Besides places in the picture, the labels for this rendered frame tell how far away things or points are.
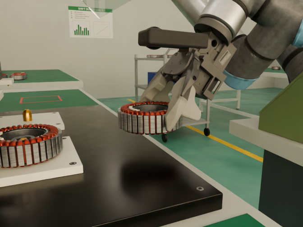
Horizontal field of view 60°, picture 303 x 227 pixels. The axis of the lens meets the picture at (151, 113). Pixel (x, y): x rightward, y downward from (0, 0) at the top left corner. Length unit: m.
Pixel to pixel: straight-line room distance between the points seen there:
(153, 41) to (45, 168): 0.24
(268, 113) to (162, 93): 0.29
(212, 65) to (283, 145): 0.28
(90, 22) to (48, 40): 0.93
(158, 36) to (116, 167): 0.21
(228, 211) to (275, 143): 0.35
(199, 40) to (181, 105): 0.12
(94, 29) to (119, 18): 0.60
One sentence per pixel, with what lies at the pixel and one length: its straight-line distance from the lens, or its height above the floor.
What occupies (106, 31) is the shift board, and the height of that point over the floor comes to 1.43.
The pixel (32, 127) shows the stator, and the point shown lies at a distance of 0.47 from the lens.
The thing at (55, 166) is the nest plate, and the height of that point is 0.78.
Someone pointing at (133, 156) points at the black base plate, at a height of 0.77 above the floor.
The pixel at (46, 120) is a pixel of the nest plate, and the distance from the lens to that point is 0.66.
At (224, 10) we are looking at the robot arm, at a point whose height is 1.01.
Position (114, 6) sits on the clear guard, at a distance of 0.45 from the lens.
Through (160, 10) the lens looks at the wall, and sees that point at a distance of 6.46.
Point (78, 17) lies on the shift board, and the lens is 5.87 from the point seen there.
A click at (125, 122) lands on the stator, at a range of 0.42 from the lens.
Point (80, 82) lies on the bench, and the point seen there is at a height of 0.74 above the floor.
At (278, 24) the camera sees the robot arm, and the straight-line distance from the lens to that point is 0.54.
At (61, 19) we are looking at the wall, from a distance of 5.82.
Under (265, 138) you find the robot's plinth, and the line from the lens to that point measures 0.69.
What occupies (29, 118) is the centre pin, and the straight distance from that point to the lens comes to 0.68.
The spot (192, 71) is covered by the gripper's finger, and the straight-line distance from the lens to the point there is 0.42.
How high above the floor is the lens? 0.93
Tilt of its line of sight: 12 degrees down
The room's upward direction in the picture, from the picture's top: straight up
